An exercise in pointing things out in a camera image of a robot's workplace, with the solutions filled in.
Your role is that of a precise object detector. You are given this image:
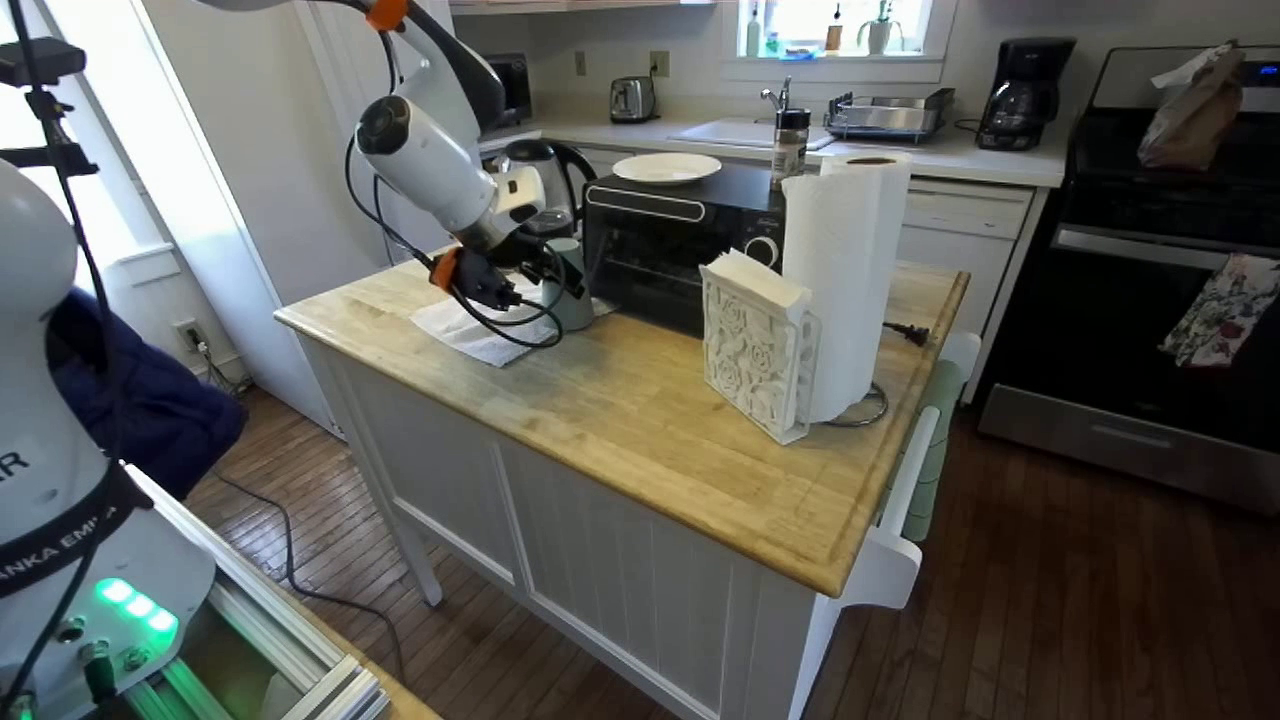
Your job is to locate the black coffee maker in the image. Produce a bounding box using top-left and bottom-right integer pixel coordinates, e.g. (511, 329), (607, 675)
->
(974, 32), (1081, 155)

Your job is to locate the glass kettle with black lid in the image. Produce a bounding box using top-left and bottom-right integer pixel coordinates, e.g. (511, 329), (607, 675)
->
(505, 134), (602, 249)

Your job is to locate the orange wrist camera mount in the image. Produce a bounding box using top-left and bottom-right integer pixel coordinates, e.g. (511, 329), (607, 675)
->
(425, 249), (470, 293)

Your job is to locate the white paper towel roll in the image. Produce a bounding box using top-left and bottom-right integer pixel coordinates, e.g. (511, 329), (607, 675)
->
(778, 147), (918, 429)

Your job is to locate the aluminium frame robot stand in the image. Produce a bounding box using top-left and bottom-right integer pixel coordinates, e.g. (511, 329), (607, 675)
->
(115, 464), (443, 720)

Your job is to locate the spice jar with black lid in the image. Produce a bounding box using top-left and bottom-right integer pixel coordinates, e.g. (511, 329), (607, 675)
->
(772, 105), (816, 180)

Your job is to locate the stained white cloth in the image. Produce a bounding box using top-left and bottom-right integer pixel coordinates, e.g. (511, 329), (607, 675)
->
(407, 293), (620, 375)

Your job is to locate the black floor cable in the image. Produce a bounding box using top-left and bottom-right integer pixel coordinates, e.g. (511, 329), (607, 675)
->
(217, 467), (414, 688)

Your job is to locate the black camera on tripod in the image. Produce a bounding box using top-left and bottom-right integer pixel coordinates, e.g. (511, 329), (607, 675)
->
(0, 32), (103, 182)

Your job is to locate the floral dish towel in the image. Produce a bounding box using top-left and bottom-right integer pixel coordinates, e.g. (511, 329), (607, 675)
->
(1156, 250), (1280, 373)

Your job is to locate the black kitchen stove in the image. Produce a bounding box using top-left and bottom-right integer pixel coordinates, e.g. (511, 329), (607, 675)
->
(976, 42), (1280, 519)

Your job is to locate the white framed window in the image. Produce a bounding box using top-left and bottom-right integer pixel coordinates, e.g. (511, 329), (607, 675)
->
(731, 0), (961, 63)

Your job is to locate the silver toaster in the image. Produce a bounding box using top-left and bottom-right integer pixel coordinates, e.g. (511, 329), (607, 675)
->
(603, 70), (664, 128)

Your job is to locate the brown paper bag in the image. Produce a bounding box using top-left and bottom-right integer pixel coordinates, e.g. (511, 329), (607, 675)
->
(1133, 41), (1247, 180)

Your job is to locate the white dishwasher panel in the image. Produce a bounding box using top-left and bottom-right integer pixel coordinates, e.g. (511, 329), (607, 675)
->
(891, 176), (1054, 400)

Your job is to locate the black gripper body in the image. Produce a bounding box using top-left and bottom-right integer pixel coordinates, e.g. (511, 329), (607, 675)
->
(463, 222), (558, 309)

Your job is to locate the wooden top kitchen island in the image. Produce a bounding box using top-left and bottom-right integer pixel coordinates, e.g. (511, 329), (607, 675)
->
(272, 249), (985, 720)

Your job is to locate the white kitchen sink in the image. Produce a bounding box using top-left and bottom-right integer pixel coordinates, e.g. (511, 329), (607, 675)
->
(668, 116), (839, 155)

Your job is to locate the black countertop appliance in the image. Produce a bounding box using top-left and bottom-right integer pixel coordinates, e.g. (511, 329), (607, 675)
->
(483, 49), (537, 131)

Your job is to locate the green hanging towel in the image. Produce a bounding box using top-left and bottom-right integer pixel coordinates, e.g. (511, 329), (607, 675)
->
(906, 352), (974, 545)

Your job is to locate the white plate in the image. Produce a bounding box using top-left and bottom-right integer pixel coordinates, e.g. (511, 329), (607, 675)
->
(607, 147), (729, 188)

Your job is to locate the white marble block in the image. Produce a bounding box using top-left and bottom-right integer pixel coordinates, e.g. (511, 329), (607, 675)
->
(695, 243), (822, 447)

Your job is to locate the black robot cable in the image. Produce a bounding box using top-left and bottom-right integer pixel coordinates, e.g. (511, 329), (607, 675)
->
(341, 123), (574, 355)

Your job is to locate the black toaster oven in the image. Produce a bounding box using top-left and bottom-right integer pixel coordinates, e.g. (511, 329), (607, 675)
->
(580, 155), (791, 338)

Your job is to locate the dark blue jacket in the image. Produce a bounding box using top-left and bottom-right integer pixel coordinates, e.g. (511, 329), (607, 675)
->
(43, 283), (253, 505)

